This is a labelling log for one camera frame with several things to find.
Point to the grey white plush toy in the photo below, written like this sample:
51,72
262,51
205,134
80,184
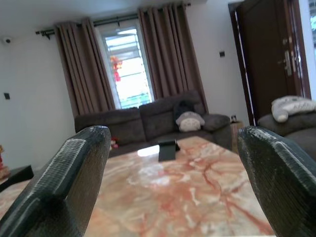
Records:
189,121

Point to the black tablet stand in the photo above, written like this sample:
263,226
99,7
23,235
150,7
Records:
168,150

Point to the grey white plush pillow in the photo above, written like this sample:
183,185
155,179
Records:
291,106

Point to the red hanging ornament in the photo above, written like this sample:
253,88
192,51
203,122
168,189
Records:
116,69

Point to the dark grey armchair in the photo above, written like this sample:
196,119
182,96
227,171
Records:
296,130

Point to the black curtain rod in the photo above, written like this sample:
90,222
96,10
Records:
103,22

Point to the red gold decoration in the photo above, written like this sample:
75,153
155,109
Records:
3,163

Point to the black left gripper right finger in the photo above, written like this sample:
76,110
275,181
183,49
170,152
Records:
281,177

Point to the small wooden side table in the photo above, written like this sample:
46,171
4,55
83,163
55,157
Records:
236,128

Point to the window with white bars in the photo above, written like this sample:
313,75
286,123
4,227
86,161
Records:
127,66

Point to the brown curtain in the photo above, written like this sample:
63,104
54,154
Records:
170,51
85,67

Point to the dark grey fabric sofa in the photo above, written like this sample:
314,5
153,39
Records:
148,126

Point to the white security camera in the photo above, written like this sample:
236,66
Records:
7,40

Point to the black wall switch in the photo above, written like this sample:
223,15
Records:
222,53
7,95

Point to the dark brown wooden door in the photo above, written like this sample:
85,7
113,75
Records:
265,56

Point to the marble coffee table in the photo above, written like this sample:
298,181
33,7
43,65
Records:
172,192

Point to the red doll figure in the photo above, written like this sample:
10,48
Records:
114,143

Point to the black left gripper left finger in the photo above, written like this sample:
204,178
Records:
61,177

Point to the black low cabinet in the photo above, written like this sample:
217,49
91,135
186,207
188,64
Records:
17,176

